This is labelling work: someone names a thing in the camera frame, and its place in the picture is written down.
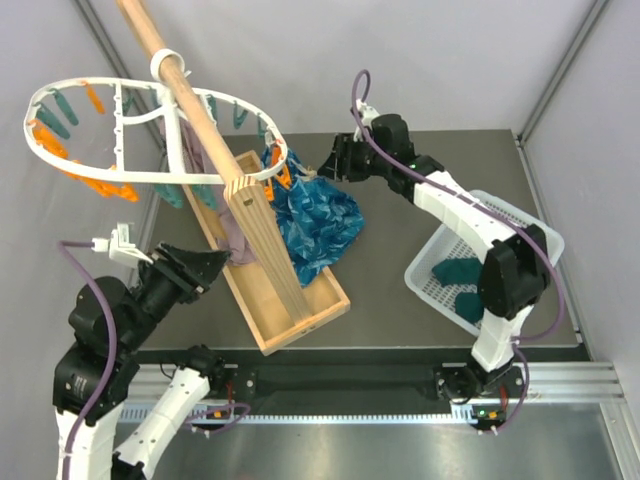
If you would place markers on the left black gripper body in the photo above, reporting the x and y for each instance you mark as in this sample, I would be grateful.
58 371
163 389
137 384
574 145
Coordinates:
171 282

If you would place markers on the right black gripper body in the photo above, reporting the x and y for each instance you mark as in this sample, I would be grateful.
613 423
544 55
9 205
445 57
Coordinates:
362 159

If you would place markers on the blue patterned cloth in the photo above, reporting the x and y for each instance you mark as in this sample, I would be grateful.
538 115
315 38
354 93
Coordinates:
317 221

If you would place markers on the white round clip hanger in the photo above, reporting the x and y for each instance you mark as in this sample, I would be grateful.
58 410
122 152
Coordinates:
114 133

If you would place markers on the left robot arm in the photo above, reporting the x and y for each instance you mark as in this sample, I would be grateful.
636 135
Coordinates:
91 381

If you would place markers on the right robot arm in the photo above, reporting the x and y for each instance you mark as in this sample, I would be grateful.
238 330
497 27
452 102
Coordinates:
426 184

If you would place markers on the wooden rod stand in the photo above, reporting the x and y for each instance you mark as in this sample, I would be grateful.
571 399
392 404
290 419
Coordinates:
277 309

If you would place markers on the lilac cloth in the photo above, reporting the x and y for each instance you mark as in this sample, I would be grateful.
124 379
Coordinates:
196 160

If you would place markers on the white perforated plastic basket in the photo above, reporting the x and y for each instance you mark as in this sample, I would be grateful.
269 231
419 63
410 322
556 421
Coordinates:
510 270

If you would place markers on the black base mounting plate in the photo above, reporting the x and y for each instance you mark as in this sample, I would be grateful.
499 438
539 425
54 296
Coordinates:
247 374

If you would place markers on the dark teal sock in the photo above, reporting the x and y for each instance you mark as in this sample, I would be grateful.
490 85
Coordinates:
458 272
469 306

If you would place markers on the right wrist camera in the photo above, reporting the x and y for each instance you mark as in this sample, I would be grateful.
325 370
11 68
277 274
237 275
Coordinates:
366 114

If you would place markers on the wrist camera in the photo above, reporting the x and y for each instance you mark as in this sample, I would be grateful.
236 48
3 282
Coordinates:
366 114
119 247

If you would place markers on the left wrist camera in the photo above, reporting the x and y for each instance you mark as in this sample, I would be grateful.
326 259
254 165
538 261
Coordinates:
119 247

